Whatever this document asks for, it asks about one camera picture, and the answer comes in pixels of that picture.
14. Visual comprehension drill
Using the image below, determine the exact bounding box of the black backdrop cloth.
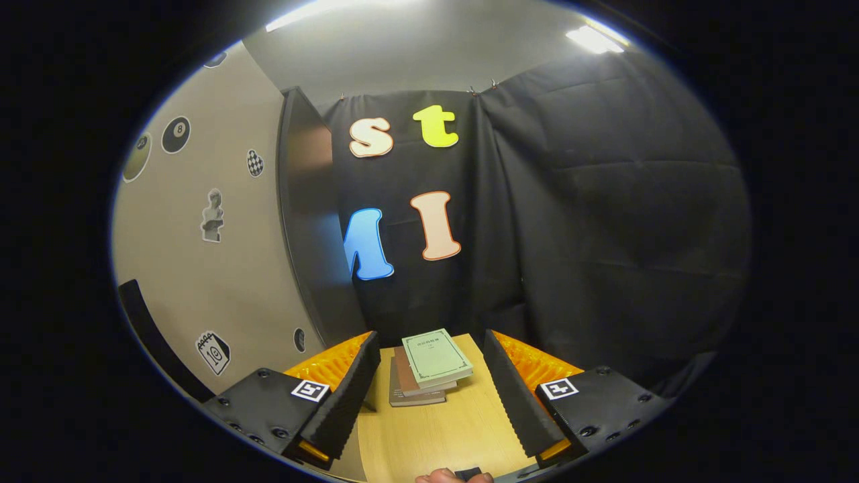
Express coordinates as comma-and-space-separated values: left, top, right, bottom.
322, 50, 752, 396

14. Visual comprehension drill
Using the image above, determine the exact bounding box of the small ceiling light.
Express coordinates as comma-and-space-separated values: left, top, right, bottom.
566, 23, 631, 54

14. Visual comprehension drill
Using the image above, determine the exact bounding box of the grey cabinet door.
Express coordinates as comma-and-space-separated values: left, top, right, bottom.
111, 40, 330, 396

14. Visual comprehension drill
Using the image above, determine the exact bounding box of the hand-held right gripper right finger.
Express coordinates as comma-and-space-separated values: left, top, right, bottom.
483, 329, 672, 470

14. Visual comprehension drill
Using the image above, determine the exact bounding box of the dark grey cabinet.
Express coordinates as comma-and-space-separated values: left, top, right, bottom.
279, 86, 366, 346

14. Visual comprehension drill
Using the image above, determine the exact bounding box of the brown book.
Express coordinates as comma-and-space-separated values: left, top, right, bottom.
393, 345, 458, 398

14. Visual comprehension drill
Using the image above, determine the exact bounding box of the green book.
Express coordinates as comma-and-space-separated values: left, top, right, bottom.
401, 328, 474, 390

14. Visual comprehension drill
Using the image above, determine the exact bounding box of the black door handle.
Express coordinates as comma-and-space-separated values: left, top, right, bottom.
117, 278, 215, 403

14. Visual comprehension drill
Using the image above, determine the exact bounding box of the long ceiling light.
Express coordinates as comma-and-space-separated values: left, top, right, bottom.
265, 0, 403, 33

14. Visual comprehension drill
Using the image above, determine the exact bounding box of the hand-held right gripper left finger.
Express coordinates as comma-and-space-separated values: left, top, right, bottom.
201, 330, 381, 470

